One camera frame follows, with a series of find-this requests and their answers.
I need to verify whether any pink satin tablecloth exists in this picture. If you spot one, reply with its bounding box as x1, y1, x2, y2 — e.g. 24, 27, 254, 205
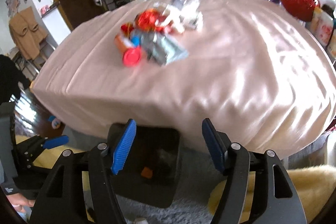
32, 0, 335, 158

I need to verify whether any yellow fluffy cushion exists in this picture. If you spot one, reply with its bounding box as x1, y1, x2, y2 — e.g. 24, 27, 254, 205
208, 165, 335, 223

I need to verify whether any white crumpled plastic wrapper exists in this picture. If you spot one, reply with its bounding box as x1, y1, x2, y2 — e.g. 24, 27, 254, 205
155, 0, 203, 34

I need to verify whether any orange wrapper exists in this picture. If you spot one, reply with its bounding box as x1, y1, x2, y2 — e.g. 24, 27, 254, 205
141, 167, 153, 179

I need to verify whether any tan hanging coat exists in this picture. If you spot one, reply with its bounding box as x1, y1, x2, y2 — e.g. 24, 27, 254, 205
9, 6, 48, 60

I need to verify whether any red plastic basket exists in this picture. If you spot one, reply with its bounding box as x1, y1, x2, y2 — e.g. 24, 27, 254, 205
281, 0, 319, 22

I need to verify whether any cartoon plush slipper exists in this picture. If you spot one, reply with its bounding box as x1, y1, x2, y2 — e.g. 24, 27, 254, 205
48, 115, 62, 130

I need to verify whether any grey foil snack packet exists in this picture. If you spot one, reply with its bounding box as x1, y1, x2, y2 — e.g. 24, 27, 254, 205
140, 32, 189, 66

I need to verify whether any orange tube with red cap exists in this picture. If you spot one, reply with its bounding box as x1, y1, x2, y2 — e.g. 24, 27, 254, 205
114, 34, 142, 67

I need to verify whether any black trash bin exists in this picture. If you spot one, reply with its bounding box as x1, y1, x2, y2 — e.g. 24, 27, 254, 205
110, 125, 181, 208

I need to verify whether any white bottle pink label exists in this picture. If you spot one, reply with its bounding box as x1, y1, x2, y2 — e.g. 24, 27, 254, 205
314, 9, 334, 48

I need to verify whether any person's left hand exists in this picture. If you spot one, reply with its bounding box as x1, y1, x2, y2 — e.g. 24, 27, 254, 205
6, 193, 35, 213

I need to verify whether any red crumpled wrapper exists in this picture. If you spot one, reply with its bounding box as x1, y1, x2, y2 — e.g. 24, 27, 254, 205
134, 9, 172, 34

